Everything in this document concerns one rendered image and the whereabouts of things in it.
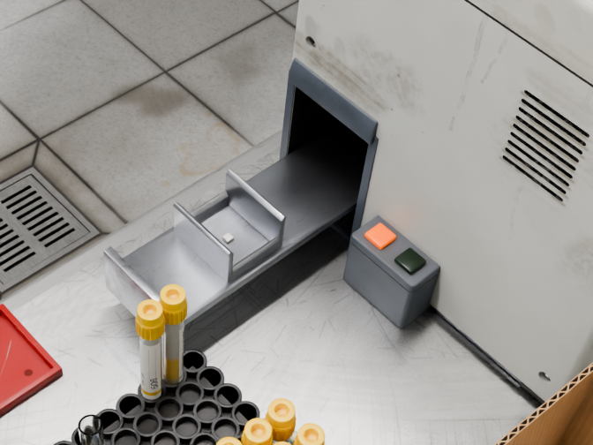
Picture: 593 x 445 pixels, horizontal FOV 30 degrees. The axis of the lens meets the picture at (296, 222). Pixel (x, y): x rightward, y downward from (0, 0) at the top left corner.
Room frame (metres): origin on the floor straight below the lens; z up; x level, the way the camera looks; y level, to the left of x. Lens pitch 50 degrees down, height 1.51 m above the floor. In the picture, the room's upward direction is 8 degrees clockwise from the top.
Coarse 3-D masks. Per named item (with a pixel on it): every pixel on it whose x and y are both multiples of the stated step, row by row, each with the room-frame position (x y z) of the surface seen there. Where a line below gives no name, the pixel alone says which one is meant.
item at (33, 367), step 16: (0, 320) 0.41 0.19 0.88; (16, 320) 0.41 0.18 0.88; (0, 336) 0.40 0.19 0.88; (16, 336) 0.40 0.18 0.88; (32, 336) 0.40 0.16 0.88; (0, 352) 0.39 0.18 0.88; (16, 352) 0.39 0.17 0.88; (32, 352) 0.39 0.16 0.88; (48, 352) 0.39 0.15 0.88; (0, 368) 0.38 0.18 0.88; (16, 368) 0.38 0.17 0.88; (32, 368) 0.38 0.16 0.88; (48, 368) 0.38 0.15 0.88; (0, 384) 0.37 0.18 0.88; (16, 384) 0.37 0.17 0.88; (32, 384) 0.36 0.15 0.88; (0, 400) 0.35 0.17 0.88; (16, 400) 0.35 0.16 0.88
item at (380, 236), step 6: (372, 228) 0.50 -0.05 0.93; (378, 228) 0.50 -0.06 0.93; (384, 228) 0.50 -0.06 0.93; (366, 234) 0.49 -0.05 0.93; (372, 234) 0.49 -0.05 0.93; (378, 234) 0.49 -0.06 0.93; (384, 234) 0.49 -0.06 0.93; (390, 234) 0.49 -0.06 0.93; (372, 240) 0.48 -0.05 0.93; (378, 240) 0.48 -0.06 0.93; (384, 240) 0.49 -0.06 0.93; (390, 240) 0.49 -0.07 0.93; (378, 246) 0.48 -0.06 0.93; (384, 246) 0.48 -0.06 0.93
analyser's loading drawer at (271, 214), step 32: (288, 160) 0.56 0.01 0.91; (320, 160) 0.57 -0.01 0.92; (352, 160) 0.57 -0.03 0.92; (224, 192) 0.51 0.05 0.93; (256, 192) 0.50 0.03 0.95; (288, 192) 0.53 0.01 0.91; (320, 192) 0.53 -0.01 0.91; (352, 192) 0.54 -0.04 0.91; (192, 224) 0.47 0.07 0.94; (224, 224) 0.49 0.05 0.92; (256, 224) 0.49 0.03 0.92; (288, 224) 0.50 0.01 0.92; (320, 224) 0.50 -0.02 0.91; (128, 256) 0.45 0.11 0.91; (160, 256) 0.46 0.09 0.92; (192, 256) 0.46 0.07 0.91; (224, 256) 0.44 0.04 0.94; (256, 256) 0.46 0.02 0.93; (128, 288) 0.42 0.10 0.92; (160, 288) 0.43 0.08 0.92; (192, 288) 0.43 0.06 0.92; (224, 288) 0.44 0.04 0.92
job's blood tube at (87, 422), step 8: (88, 416) 0.29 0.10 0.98; (96, 416) 0.29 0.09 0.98; (80, 424) 0.29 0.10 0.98; (88, 424) 0.29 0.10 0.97; (96, 424) 0.29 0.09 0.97; (80, 432) 0.28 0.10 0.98; (88, 432) 0.29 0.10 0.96; (96, 432) 0.29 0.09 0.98; (80, 440) 0.28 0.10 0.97; (88, 440) 0.28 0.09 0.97; (96, 440) 0.28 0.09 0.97
